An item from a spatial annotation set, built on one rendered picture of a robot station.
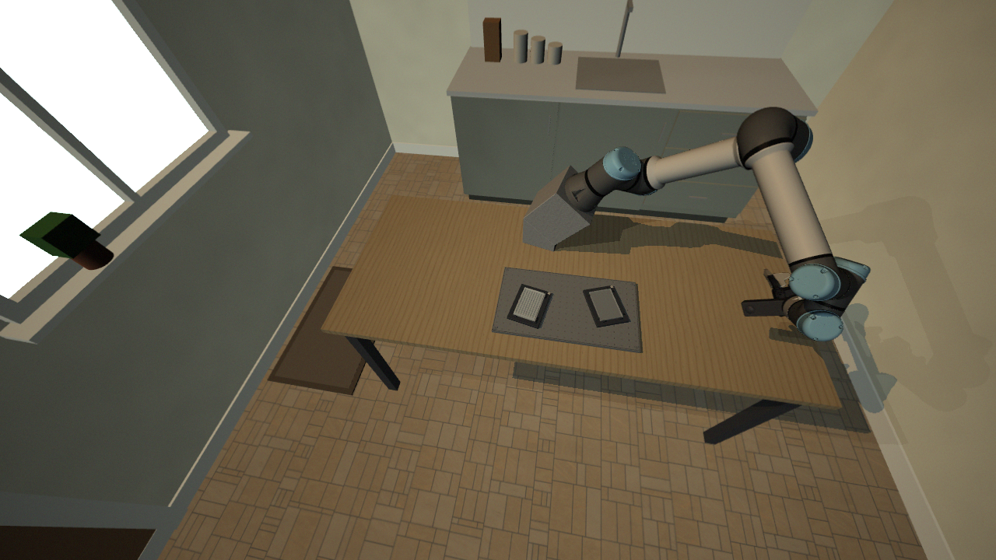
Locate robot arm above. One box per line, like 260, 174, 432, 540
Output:
565, 107, 871, 341

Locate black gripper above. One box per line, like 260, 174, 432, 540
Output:
763, 269, 797, 310

